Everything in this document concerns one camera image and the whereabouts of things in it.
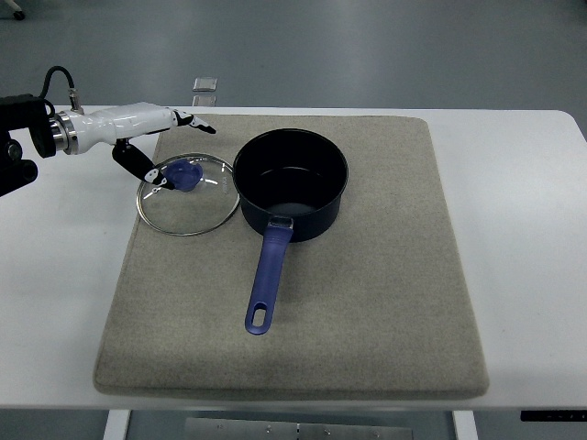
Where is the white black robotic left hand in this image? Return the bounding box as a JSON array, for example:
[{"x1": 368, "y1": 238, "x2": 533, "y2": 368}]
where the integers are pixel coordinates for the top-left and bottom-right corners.
[{"x1": 50, "y1": 103, "x2": 216, "y2": 190}]

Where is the glass pot lid blue knob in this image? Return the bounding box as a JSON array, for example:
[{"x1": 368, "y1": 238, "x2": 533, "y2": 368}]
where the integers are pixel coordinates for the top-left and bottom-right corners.
[{"x1": 136, "y1": 153, "x2": 239, "y2": 237}]

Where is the lower metal floor plate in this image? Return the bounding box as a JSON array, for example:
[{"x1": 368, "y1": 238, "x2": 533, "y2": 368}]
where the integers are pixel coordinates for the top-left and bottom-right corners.
[{"x1": 192, "y1": 94, "x2": 216, "y2": 107}]

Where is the metal floor plate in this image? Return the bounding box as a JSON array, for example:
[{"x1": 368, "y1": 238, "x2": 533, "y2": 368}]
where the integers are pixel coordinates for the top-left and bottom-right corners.
[
  {"x1": 193, "y1": 77, "x2": 217, "y2": 92},
  {"x1": 192, "y1": 94, "x2": 216, "y2": 107}
]

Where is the upper metal floor plate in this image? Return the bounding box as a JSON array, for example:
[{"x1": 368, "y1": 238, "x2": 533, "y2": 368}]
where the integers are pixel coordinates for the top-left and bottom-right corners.
[{"x1": 193, "y1": 77, "x2": 217, "y2": 92}]

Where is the white table leg left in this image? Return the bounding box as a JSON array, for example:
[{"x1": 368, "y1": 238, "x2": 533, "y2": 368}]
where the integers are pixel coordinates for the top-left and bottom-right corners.
[{"x1": 103, "y1": 410, "x2": 131, "y2": 440}]

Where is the white table leg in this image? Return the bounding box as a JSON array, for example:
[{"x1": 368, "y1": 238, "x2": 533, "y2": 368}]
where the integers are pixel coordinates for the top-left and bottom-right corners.
[
  {"x1": 452, "y1": 411, "x2": 479, "y2": 440},
  {"x1": 103, "y1": 410, "x2": 131, "y2": 440}
]

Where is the white table leg right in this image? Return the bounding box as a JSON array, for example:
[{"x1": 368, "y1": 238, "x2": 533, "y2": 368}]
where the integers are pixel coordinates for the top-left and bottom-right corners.
[{"x1": 452, "y1": 411, "x2": 479, "y2": 440}]

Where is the black table control panel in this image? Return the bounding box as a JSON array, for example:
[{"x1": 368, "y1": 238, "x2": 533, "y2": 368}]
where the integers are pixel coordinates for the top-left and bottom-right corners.
[{"x1": 520, "y1": 410, "x2": 587, "y2": 423}]

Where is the dark blue saucepan blue handle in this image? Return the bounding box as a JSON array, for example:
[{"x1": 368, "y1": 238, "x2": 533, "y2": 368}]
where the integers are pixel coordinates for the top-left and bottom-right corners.
[{"x1": 233, "y1": 128, "x2": 349, "y2": 336}]

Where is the metal table base plate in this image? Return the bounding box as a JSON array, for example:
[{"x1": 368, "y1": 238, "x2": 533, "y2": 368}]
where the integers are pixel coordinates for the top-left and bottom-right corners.
[{"x1": 183, "y1": 418, "x2": 414, "y2": 440}]

